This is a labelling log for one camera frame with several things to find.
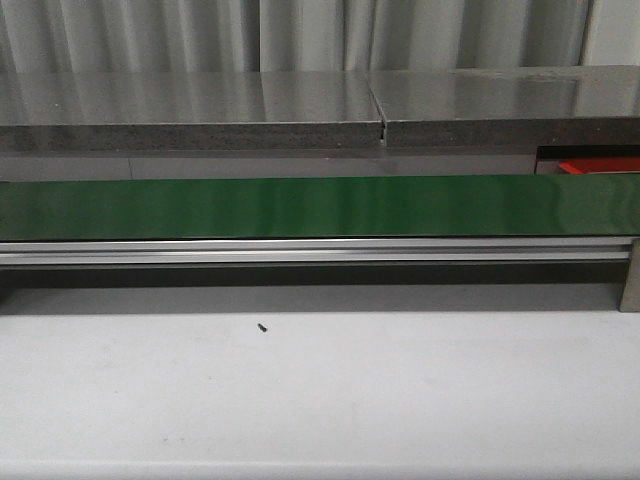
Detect grey conveyor support leg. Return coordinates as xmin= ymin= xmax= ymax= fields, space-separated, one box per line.
xmin=618 ymin=239 xmax=640 ymax=313

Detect grey stone counter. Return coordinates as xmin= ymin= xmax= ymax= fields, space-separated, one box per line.
xmin=1 ymin=66 xmax=639 ymax=182

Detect green conveyor belt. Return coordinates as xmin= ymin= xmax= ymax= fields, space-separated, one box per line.
xmin=1 ymin=174 xmax=639 ymax=241

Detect red plastic tray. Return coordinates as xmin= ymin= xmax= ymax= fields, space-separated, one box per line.
xmin=558 ymin=156 xmax=640 ymax=174

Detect aluminium conveyor frame rail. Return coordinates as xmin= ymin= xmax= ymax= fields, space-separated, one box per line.
xmin=1 ymin=236 xmax=635 ymax=266

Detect white pleated curtain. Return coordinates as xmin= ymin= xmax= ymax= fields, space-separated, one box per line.
xmin=1 ymin=1 xmax=590 ymax=73

